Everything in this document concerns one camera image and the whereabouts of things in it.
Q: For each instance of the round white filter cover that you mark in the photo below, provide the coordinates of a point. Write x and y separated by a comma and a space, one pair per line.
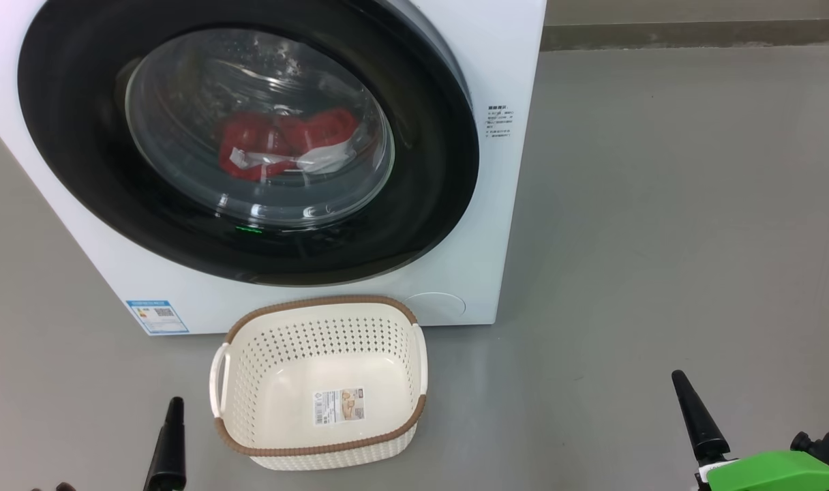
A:
435, 305

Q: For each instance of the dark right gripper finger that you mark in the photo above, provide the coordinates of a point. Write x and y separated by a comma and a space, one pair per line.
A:
702, 429

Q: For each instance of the white front-load washing machine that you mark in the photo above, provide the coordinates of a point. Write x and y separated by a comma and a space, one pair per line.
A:
455, 259

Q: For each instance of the blue energy label sticker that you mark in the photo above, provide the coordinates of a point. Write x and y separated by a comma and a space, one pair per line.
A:
157, 317

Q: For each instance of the black washing machine door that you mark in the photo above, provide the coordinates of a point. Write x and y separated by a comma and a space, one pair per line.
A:
80, 170

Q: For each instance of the red white sports jersey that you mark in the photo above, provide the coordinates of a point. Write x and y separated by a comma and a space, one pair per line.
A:
319, 133

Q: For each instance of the cream perforated laundry basket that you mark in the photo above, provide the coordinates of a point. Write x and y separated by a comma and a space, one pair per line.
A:
285, 423

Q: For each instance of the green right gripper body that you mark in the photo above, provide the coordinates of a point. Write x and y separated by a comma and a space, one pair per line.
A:
776, 474

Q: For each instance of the small printed text sticker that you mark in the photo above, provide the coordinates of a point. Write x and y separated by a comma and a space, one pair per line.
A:
499, 121

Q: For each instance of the steel washing machine drum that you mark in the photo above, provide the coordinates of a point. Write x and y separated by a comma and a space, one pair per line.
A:
183, 102

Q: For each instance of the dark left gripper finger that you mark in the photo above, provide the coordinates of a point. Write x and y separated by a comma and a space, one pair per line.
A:
168, 453

